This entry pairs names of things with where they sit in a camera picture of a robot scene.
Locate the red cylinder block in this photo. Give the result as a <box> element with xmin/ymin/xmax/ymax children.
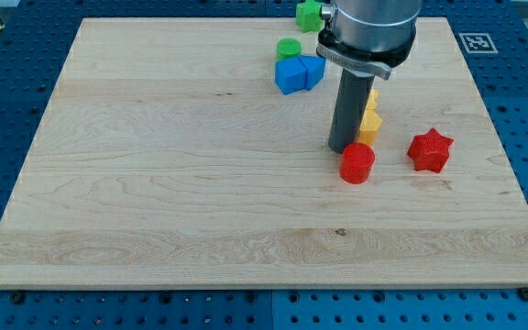
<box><xmin>339</xmin><ymin>143</ymin><xmax>376</xmax><ymax>184</ymax></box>

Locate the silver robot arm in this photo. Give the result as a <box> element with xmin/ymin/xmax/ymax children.
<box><xmin>316</xmin><ymin>0</ymin><xmax>423</xmax><ymax>80</ymax></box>

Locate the yellow star block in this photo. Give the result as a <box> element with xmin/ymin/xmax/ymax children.
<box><xmin>366</xmin><ymin>89</ymin><xmax>380</xmax><ymax>111</ymax></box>

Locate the green star block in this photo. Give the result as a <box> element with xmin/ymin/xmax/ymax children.
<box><xmin>295</xmin><ymin>0</ymin><xmax>324</xmax><ymax>32</ymax></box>

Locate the red star block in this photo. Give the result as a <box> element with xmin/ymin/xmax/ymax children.
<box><xmin>407</xmin><ymin>127</ymin><xmax>454</xmax><ymax>173</ymax></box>

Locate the blue cube block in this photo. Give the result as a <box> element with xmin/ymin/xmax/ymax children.
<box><xmin>275</xmin><ymin>57</ymin><xmax>306</xmax><ymax>94</ymax></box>

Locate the light wooden board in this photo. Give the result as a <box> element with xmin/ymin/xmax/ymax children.
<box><xmin>0</xmin><ymin>18</ymin><xmax>528</xmax><ymax>291</ymax></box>

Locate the blue pentagon block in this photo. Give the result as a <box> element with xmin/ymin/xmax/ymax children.
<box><xmin>299</xmin><ymin>55</ymin><xmax>326</xmax><ymax>91</ymax></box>

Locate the yellow pentagon block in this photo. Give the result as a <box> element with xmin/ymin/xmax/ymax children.
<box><xmin>357</xmin><ymin>110</ymin><xmax>382</xmax><ymax>147</ymax></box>

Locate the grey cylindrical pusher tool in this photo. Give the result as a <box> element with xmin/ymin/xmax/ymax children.
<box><xmin>328</xmin><ymin>69</ymin><xmax>374</xmax><ymax>154</ymax></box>

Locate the green cylinder block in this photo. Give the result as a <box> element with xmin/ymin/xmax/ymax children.
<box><xmin>276</xmin><ymin>38</ymin><xmax>302</xmax><ymax>61</ymax></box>

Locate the white fiducial marker tag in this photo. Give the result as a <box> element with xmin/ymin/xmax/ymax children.
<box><xmin>458</xmin><ymin>32</ymin><xmax>498</xmax><ymax>54</ymax></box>

